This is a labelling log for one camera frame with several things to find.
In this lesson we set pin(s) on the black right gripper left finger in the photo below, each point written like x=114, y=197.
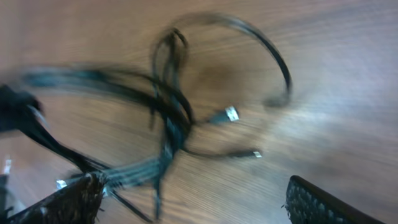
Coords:
x=77, y=203

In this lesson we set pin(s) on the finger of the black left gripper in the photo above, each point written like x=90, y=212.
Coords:
x=19, y=110

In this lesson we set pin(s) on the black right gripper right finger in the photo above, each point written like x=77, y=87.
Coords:
x=306, y=203

